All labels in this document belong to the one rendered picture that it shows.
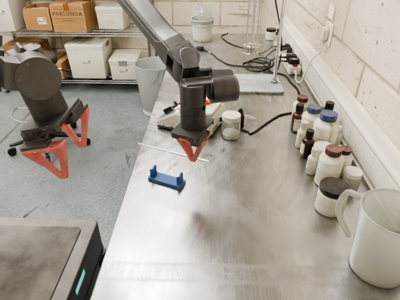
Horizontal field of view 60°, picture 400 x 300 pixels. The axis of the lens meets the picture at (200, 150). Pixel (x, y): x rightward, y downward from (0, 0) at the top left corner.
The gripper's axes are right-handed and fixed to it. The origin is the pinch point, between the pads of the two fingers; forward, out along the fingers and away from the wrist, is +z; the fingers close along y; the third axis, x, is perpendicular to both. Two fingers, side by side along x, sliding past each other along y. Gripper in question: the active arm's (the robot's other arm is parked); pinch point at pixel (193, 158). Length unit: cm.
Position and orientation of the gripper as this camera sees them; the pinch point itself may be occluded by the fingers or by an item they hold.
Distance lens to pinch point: 83.8
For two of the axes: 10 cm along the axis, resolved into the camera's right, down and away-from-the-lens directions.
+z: -0.1, 8.4, 5.5
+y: 4.1, -5.0, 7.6
